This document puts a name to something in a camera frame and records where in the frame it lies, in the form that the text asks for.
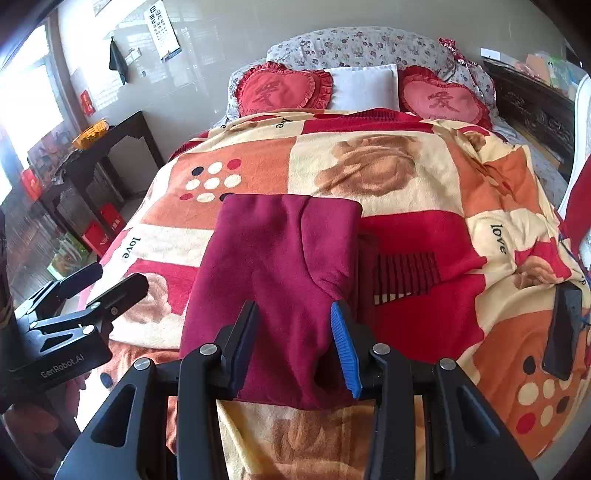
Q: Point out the maroon fleece garment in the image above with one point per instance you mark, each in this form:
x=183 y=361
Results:
x=277 y=277

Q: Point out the dark hanging cloth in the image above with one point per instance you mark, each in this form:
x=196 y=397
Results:
x=119 y=62

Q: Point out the red wall sticker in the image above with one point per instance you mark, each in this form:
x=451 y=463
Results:
x=87 y=102

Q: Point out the colourful paper clutter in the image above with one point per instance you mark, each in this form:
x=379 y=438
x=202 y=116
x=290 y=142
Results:
x=554 y=69

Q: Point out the floral bed sheet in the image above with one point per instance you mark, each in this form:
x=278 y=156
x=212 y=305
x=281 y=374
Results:
x=540 y=170

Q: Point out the metal towel rack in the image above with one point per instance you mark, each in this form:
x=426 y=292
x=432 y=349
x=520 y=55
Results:
x=133 y=55

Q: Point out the red heart pillow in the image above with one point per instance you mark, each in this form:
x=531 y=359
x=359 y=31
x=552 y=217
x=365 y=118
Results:
x=438 y=101
x=272 y=90

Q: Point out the window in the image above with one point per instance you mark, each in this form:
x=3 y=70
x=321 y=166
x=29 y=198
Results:
x=27 y=106

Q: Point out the black phone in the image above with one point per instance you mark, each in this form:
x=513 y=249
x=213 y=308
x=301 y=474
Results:
x=563 y=327

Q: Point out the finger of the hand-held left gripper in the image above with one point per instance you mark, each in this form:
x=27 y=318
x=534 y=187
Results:
x=69 y=284
x=115 y=295

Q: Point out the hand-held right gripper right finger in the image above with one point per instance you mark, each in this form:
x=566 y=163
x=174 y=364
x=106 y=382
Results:
x=344 y=341

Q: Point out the yellow basket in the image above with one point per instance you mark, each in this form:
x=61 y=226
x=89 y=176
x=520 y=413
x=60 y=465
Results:
x=90 y=134

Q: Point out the dark wooden side table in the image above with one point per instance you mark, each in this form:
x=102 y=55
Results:
x=129 y=134

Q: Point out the printed fleece blanket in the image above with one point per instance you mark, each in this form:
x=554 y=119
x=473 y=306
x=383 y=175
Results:
x=406 y=244

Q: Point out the eye chart wall poster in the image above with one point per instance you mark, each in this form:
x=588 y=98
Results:
x=161 y=27

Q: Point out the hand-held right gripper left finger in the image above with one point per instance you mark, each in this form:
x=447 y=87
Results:
x=244 y=344

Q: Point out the dark carved wooden cabinet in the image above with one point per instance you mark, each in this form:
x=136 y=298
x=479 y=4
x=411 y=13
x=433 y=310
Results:
x=531 y=110

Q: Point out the red cloth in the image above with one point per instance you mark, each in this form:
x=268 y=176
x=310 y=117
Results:
x=579 y=207

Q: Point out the white pillow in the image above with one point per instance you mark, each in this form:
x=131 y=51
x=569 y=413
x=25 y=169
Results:
x=364 y=87

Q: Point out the floral ruffled pillow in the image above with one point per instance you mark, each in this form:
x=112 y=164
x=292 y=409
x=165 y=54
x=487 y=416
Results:
x=473 y=76

